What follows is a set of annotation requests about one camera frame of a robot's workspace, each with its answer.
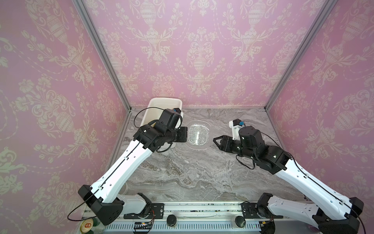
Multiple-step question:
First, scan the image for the white plastic bin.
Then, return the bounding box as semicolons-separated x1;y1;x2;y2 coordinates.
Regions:
137;97;182;152

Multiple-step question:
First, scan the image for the jar black lid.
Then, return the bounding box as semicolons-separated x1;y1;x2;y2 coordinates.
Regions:
167;214;177;227
231;215;246;229

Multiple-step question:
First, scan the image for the green can gold lid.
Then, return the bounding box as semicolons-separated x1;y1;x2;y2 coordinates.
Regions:
79;217;101;234

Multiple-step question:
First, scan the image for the right jar black lid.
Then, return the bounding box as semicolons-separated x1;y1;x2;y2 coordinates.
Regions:
231;215;246;229

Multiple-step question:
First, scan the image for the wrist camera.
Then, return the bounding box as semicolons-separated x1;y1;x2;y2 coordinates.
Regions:
173;108;183;129
229;119;245;140

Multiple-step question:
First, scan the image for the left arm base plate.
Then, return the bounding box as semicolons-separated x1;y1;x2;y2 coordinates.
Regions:
123;203;165;219

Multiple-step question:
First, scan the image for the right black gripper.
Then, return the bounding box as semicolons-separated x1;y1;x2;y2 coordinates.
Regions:
214;136;259;164

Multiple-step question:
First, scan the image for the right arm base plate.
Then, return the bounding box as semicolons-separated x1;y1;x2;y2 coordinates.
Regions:
240;201;283;219

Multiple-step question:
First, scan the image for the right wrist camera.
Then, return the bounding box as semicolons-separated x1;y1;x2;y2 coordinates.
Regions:
229;119;245;140

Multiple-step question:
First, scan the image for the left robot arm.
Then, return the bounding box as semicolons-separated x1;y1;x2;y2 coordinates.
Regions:
78;108;188;226

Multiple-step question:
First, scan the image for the white slotted cable duct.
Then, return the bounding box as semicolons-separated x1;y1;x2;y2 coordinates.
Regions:
104;221;261;234

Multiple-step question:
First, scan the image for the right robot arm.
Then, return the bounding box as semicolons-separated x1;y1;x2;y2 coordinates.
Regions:
213;125;366;234

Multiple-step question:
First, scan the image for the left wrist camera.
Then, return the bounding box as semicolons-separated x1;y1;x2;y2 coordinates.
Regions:
173;108;183;129

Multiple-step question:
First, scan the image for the left jar black lid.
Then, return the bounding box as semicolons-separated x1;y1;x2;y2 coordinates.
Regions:
167;214;177;227

